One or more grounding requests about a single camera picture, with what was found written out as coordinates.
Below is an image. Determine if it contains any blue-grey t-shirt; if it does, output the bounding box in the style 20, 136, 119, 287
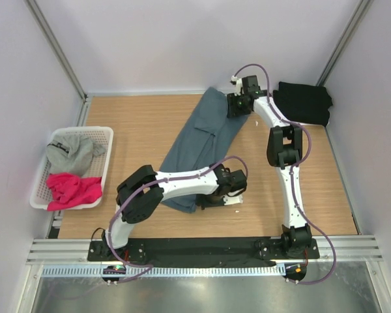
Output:
158, 86, 249, 215

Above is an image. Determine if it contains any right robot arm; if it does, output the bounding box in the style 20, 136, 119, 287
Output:
227, 76, 312, 258

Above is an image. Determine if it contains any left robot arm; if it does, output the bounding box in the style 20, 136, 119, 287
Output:
102, 164, 247, 261

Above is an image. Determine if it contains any folded black t-shirt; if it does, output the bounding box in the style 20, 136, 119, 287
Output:
273, 82, 333, 127

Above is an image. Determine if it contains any white plastic basket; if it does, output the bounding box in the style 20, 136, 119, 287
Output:
29, 126, 114, 212

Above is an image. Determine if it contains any grey t-shirt in basket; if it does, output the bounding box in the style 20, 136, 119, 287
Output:
46, 134, 106, 176

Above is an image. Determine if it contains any pink t-shirt in basket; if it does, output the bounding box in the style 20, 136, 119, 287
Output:
46, 173, 102, 211

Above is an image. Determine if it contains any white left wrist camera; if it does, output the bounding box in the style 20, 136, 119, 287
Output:
223, 195, 243, 205

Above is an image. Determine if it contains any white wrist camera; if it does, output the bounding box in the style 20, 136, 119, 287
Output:
230, 76, 243, 96
223, 195, 243, 205

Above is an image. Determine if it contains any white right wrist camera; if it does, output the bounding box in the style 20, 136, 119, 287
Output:
230, 76, 243, 96

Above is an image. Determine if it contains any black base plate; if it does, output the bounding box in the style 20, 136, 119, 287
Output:
87, 236, 321, 269

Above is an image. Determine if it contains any slotted cable duct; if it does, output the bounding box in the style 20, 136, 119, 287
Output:
42, 263, 285, 278

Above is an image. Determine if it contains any aluminium frame rail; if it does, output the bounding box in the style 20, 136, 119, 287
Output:
27, 235, 383, 268

